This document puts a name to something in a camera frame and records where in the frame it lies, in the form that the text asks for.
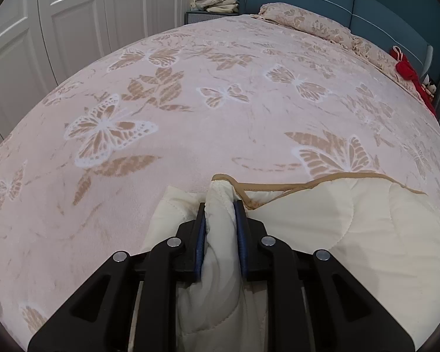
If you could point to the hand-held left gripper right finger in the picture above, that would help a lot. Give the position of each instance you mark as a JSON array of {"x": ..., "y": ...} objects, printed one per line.
[{"x": 241, "y": 244}]

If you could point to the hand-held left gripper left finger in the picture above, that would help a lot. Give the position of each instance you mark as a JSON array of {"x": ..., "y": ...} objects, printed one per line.
[{"x": 200, "y": 244}]

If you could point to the cream quilted jacket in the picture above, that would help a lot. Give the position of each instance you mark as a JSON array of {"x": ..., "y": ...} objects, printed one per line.
[{"x": 352, "y": 234}]

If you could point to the pink butterfly blanket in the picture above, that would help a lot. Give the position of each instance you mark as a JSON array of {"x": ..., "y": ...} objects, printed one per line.
[{"x": 205, "y": 135}]

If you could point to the grey bedside table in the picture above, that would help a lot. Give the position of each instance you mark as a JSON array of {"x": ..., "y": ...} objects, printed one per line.
[{"x": 205, "y": 17}]

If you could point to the pink butterfly pillow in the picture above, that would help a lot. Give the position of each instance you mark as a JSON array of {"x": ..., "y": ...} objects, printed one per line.
[
  {"x": 374, "y": 57},
  {"x": 300, "y": 20}
]

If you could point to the red garment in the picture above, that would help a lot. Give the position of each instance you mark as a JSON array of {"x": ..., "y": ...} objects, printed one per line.
[{"x": 407, "y": 71}]

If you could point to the pile of beige cloths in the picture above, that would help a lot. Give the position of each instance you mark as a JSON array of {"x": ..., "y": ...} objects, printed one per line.
[{"x": 214, "y": 0}]

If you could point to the small plush doll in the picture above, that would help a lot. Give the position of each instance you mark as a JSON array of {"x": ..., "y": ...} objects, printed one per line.
[
  {"x": 426, "y": 80},
  {"x": 431, "y": 90}
]

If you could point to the white panelled wardrobe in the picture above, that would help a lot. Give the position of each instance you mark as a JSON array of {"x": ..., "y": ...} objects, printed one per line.
[{"x": 88, "y": 18}]

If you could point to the blue upholstered bed headboard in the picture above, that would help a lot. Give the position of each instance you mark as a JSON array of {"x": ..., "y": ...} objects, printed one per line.
[{"x": 374, "y": 3}]

